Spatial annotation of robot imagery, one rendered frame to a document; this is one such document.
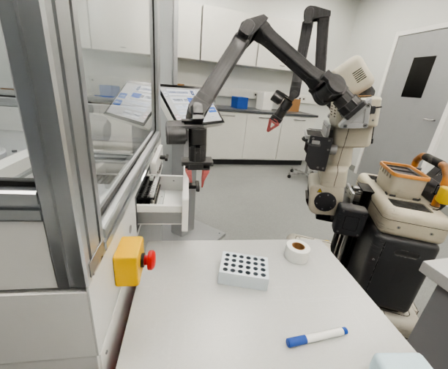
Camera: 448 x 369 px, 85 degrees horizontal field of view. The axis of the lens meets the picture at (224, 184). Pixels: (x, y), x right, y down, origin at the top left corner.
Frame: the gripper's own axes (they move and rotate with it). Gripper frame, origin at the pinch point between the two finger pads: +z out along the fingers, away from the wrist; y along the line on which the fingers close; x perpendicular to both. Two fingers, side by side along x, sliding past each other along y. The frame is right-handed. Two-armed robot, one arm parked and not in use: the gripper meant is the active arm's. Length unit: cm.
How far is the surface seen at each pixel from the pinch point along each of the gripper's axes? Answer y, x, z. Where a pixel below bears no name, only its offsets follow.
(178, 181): 6.3, -8.4, 2.4
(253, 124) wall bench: -104, -306, 26
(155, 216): 12.3, 15.8, 2.9
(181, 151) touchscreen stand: 6, -94, 14
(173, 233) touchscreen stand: 14, -97, 86
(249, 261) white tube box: -12.9, 28.3, 10.1
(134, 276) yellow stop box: 13.7, 39.6, 2.2
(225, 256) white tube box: -6.7, 26.1, 9.9
